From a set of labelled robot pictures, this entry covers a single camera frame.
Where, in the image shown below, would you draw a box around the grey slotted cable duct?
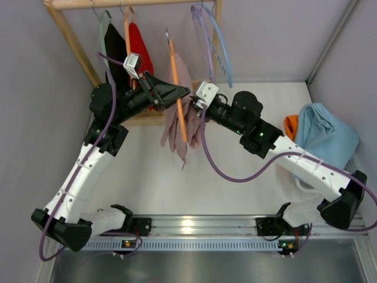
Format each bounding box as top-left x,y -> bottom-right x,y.
82,238 -> 283,252

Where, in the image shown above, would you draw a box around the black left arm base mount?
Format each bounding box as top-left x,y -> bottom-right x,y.
99,216 -> 153,237

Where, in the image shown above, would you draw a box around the white laundry basket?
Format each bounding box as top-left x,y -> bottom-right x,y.
293,153 -> 363,194

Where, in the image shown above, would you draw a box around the wooden clothes rack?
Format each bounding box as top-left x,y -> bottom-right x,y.
42,0 -> 223,126

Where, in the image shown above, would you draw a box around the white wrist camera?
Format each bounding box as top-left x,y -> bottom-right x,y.
192,81 -> 219,109
123,52 -> 142,80

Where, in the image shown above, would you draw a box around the red garment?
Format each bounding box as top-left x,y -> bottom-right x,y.
128,22 -> 154,75

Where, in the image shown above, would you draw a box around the light orange hanger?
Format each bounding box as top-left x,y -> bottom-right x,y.
118,0 -> 135,55

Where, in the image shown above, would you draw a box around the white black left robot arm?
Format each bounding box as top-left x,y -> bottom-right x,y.
31,71 -> 190,252

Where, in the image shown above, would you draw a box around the dusty pink trousers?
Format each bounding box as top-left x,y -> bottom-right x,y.
160,53 -> 201,166

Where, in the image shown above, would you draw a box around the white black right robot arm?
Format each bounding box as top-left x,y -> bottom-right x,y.
191,86 -> 366,231

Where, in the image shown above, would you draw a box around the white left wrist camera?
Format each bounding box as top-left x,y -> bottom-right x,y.
123,52 -> 142,80

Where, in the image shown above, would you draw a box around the aluminium mounting rail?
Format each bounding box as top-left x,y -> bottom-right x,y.
88,214 -> 369,236

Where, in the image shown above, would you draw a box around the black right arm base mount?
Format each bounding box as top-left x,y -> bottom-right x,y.
256,216 -> 290,238

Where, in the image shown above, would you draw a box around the mint green hanger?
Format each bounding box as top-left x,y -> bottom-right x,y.
90,1 -> 113,71

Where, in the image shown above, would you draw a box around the light blue plastic hanger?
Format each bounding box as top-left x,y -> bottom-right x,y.
194,1 -> 233,88

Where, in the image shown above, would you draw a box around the orange garment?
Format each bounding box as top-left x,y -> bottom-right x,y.
284,115 -> 299,141

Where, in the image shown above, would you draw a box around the orange plastic hanger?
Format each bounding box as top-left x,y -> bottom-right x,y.
164,28 -> 189,142

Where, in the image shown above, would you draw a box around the black garment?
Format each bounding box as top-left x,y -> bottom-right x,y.
104,24 -> 130,94

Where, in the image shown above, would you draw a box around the purple plastic hanger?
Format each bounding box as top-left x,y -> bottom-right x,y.
190,5 -> 214,82

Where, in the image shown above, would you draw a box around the light blue garment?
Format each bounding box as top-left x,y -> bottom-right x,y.
295,103 -> 359,169

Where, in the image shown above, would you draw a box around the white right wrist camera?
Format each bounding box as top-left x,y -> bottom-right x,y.
192,81 -> 219,109

